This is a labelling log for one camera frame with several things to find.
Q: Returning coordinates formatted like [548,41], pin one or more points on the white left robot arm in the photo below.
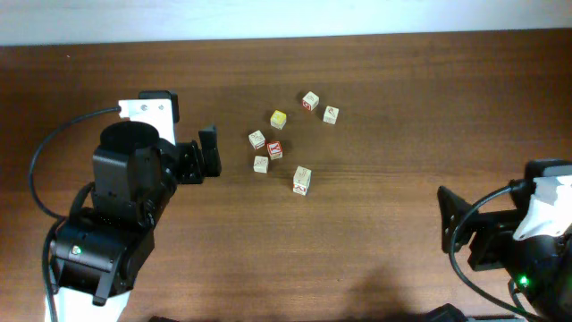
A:
[92,257]

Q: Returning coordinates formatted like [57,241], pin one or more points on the wooden block red top leaf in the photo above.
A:
[302,180]

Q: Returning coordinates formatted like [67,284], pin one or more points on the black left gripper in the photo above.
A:
[187,156]

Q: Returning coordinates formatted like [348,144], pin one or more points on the wooden block red Y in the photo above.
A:
[274,150]

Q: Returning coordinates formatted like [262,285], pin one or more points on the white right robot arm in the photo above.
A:
[523,228]

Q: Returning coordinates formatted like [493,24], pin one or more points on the wooden block green side Z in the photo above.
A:
[261,164]

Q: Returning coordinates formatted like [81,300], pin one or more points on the wooden block red side Z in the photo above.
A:
[257,139]

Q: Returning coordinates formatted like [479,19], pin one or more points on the wooden block red Q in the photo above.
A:
[310,101]

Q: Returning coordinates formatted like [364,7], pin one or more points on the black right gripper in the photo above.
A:
[475,234]

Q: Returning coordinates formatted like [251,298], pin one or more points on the wooden block letter K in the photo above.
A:
[331,114]

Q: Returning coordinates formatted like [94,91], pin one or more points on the wooden block yellow top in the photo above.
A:
[278,119]

